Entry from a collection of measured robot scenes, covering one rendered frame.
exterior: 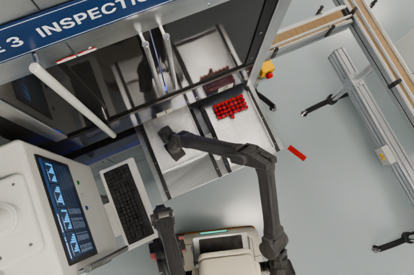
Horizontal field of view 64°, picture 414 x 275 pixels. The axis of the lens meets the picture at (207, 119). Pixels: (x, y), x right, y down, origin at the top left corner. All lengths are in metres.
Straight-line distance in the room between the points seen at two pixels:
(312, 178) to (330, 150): 0.28
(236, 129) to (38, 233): 1.09
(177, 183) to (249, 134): 0.46
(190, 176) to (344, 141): 1.56
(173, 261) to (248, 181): 1.62
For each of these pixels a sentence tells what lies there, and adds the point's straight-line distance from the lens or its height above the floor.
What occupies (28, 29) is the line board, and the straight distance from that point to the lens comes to 0.85.
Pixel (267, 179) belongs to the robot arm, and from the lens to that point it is 1.25.
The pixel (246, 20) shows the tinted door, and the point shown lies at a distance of 1.21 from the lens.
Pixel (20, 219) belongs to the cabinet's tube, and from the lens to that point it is 1.17.
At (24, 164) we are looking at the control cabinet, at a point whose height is 1.55.
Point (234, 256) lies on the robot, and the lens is 1.34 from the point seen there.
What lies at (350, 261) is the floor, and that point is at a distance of 2.91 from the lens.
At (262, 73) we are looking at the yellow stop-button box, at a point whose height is 1.02.
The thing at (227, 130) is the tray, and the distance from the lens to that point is 1.82.
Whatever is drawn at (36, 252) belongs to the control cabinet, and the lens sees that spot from 1.18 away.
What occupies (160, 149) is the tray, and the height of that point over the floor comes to 0.88.
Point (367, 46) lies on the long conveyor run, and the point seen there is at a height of 0.90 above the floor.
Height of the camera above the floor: 2.65
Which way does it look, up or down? 75 degrees down
